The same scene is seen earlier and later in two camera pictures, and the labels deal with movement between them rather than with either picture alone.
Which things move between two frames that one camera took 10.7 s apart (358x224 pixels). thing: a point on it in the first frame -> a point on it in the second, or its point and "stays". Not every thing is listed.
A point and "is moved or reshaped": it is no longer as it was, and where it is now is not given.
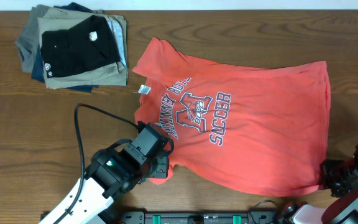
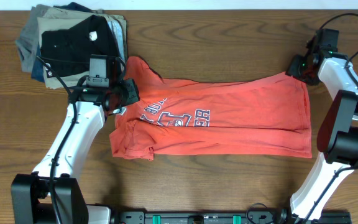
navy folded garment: [38, 73] stays
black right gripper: [327, 182] -> [294, 70]
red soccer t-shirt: [255, 130] is moved or reshaped
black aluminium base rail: [149, 217] stays
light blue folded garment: [117, 29] stays
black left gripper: [163, 159] -> [134, 97]
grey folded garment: [27, 42] stays
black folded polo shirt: [88, 45] stays
